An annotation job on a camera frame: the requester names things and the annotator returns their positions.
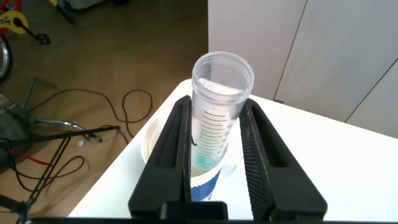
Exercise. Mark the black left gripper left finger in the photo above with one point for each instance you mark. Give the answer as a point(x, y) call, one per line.
point(174, 180)

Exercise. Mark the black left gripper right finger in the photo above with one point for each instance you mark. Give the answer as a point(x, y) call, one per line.
point(273, 186)

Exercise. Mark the blue pigment test tube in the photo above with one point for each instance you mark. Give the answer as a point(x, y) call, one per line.
point(217, 93)

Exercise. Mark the white blue paper cup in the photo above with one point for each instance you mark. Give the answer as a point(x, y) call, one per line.
point(202, 189)

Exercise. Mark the small white floor cap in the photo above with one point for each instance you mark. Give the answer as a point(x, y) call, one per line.
point(81, 143)

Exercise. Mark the grey metal stand leg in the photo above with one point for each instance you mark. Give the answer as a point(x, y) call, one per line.
point(62, 123)

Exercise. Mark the white folding partition screen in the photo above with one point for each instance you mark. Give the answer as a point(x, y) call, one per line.
point(326, 46)

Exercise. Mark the white mobile machine base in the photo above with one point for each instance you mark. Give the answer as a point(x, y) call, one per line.
point(84, 3)

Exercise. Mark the yellow black tool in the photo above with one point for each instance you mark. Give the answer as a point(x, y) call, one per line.
point(9, 21)

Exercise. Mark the black metal rod frame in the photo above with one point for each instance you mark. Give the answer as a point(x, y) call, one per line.
point(62, 136)

